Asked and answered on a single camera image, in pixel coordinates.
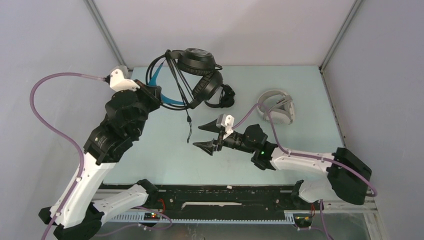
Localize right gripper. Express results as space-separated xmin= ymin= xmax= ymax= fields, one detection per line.
xmin=193 ymin=118 xmax=256 ymax=157

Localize blue black headphones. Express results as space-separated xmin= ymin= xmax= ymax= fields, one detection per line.
xmin=145 ymin=48 xmax=224 ymax=111

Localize white headphones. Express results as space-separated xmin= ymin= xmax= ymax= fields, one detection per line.
xmin=256 ymin=89 xmax=295 ymax=125

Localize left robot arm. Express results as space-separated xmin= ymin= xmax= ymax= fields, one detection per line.
xmin=38 ymin=80 xmax=162 ymax=240

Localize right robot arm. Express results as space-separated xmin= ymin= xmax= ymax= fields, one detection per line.
xmin=193 ymin=115 xmax=372 ymax=209

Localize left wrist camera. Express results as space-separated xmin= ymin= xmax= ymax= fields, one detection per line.
xmin=104 ymin=65 xmax=140 ymax=92

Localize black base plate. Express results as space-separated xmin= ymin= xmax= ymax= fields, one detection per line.
xmin=142 ymin=184 xmax=320 ymax=220

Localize aluminium frame rail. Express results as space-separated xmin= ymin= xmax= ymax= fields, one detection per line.
xmin=82 ymin=0 xmax=133 ymax=150

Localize white cable duct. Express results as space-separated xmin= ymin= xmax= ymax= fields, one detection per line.
xmin=109 ymin=211 xmax=295 ymax=225

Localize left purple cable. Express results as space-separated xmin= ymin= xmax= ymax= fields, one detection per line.
xmin=29 ymin=72 xmax=110 ymax=240

